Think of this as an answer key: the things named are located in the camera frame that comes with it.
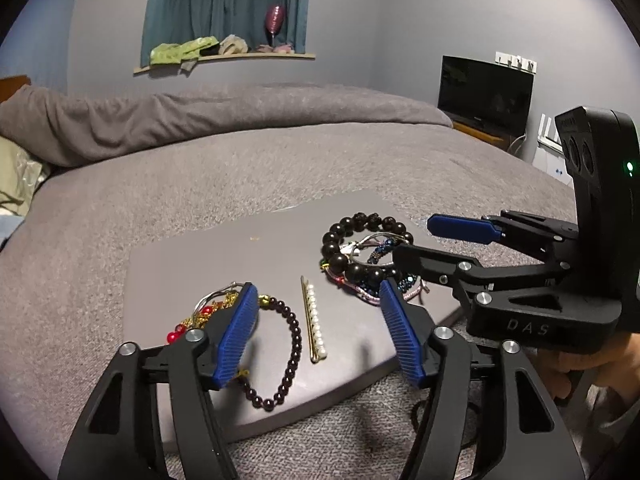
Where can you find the grey knit bedspread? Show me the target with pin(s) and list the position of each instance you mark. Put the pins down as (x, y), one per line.
(150, 190)

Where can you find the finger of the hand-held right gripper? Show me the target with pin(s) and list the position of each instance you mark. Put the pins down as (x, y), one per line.
(460, 227)
(430, 260)

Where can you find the pearl hair pin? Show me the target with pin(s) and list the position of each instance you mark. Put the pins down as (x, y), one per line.
(314, 320)

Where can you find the grey mat board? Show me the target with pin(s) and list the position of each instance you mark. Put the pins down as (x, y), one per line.
(200, 270)

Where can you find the green cloth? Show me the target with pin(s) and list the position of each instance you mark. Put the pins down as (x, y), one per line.
(175, 52)

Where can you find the red bead gold jewelry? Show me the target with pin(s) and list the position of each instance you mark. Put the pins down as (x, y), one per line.
(177, 335)

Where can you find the pink soft toy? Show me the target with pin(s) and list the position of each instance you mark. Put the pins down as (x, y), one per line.
(280, 48)

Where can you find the grey duvet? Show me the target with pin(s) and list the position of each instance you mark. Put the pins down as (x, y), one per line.
(200, 115)

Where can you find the beige cloth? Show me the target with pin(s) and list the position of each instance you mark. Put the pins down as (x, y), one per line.
(232, 45)

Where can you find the white wall hook rack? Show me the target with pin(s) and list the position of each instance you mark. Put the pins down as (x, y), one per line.
(515, 61)

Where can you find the silver bangle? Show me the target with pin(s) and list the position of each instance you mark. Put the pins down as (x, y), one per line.
(210, 296)

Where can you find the light blue pillow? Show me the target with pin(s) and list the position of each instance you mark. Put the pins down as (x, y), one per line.
(7, 230)

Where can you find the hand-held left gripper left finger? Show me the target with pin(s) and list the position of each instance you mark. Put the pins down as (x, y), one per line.
(235, 337)

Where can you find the white carton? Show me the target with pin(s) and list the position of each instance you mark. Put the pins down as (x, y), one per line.
(550, 167)

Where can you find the wooden television stand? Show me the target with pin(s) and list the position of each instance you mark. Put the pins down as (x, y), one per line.
(480, 132)

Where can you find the person's right hand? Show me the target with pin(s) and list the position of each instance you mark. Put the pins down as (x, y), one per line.
(560, 371)

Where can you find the blue curtain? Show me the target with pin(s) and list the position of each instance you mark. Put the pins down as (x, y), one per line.
(225, 0)

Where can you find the green pillow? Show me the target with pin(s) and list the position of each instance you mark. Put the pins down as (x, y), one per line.
(15, 175)

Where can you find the black television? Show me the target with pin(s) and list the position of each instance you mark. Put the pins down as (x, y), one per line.
(485, 90)

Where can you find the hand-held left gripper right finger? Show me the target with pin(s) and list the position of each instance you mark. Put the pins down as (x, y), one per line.
(400, 337)

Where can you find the white router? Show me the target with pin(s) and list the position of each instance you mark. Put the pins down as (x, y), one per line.
(547, 132)

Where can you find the wooden headboard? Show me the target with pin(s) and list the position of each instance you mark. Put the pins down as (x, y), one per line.
(10, 87)

